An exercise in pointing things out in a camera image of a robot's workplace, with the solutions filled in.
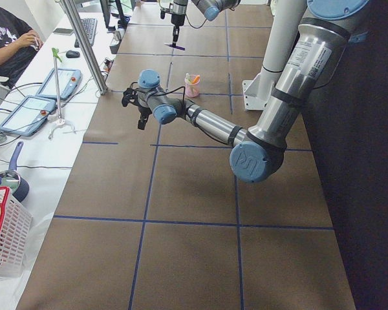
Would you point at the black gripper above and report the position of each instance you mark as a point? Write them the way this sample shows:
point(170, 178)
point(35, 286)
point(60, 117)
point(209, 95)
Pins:
point(143, 113)
point(177, 19)

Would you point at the purple highlighter pen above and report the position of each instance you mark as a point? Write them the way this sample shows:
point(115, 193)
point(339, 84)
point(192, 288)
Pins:
point(174, 46)

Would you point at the orange highlighter pen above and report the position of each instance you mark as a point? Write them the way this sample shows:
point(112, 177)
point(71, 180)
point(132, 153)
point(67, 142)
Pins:
point(196, 79)

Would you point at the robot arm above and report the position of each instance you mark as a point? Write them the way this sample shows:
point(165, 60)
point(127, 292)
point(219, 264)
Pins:
point(306, 43)
point(209, 8)

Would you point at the pink mesh pen holder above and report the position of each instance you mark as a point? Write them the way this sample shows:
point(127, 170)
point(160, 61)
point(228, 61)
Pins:
point(192, 90)

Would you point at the white stand with green clip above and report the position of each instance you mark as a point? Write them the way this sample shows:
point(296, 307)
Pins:
point(60, 122)

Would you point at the teach pendant tablet far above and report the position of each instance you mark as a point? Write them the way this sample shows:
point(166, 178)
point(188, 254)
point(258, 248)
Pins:
point(69, 79)

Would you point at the teach pendant tablet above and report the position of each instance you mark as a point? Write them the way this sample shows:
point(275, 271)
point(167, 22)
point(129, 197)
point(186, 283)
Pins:
point(27, 118)
point(69, 79)

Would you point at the black keyboard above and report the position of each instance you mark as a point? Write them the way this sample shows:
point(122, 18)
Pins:
point(90, 26)

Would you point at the black computer mouse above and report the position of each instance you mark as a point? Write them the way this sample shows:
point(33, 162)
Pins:
point(72, 54)

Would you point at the smartphone on desk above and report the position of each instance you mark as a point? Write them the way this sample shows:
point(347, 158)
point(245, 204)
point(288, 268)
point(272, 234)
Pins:
point(63, 31)

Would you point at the teach pendant tablet near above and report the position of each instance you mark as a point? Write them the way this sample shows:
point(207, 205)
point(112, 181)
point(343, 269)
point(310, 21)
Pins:
point(27, 118)

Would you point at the blue saucepan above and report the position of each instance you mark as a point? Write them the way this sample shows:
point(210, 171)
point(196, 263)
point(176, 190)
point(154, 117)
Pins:
point(10, 178)

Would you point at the seated person in black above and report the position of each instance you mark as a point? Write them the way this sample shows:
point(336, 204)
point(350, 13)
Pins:
point(19, 44)

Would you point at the red white plastic basket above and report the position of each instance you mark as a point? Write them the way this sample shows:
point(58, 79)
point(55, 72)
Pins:
point(15, 223)

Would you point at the aluminium frame post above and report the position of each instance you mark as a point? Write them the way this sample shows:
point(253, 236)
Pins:
point(70, 10)

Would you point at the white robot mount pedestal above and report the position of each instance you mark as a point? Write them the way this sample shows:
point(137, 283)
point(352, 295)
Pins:
point(287, 15)

